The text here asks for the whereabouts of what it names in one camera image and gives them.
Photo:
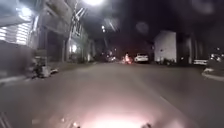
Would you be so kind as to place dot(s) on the vehicle with red lights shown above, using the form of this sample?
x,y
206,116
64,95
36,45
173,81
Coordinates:
x,y
126,59

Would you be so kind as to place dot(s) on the grey asphalt road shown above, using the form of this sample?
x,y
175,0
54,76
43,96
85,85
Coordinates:
x,y
113,90

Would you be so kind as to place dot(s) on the white car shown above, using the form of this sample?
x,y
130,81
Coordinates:
x,y
141,58

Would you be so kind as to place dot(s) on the street lamp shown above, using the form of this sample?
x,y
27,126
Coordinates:
x,y
93,2

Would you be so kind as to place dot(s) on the grey multi-storey building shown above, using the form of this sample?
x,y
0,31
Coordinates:
x,y
53,30

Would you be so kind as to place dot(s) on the parked scooter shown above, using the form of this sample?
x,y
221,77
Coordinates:
x,y
41,68

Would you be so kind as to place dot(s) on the white vehicle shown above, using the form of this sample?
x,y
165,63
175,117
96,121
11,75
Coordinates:
x,y
200,62

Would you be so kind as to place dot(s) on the kerb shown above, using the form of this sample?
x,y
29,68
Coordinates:
x,y
212,74

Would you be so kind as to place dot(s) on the grey building with lit windows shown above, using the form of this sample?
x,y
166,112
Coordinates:
x,y
15,30

